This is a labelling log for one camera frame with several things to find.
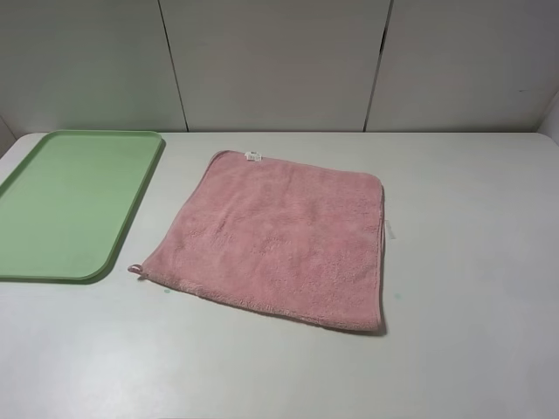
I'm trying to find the pink terry towel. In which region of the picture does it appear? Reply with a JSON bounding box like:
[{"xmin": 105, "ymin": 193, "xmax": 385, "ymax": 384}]
[{"xmin": 129, "ymin": 150, "xmax": 384, "ymax": 333}]

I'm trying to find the green plastic tray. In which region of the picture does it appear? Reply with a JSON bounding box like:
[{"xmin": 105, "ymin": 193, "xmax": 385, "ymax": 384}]
[{"xmin": 1, "ymin": 130, "xmax": 165, "ymax": 284}]

